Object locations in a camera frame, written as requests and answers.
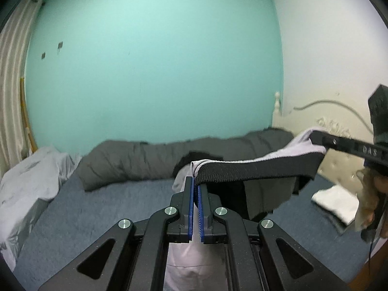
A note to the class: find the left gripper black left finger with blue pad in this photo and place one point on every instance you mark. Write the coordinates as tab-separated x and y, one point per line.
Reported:
131	255

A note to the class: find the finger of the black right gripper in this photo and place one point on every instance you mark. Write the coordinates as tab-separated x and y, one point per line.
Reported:
329	141

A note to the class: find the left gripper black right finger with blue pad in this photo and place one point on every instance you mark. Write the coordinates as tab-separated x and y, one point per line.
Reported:
260	256

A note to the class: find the light grey jacket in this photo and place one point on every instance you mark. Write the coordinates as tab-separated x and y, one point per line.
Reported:
251	188

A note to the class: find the person's right hand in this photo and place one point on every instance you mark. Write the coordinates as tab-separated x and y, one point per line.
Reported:
372	193

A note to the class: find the cream tufted headboard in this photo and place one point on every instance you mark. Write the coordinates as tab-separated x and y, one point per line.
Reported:
346	130

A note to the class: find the folded white garment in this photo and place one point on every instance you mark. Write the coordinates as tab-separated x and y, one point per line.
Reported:
338	201

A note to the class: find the blue patterned bed sheet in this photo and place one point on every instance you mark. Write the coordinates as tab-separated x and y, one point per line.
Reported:
75	219

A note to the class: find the dark grey rolled duvet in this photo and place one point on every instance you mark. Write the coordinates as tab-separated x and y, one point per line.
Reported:
118	161

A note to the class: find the light grey blanket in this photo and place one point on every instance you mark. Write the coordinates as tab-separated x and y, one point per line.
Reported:
26	191

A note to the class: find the beige striped curtain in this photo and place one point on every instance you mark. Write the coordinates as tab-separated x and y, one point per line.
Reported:
15	38

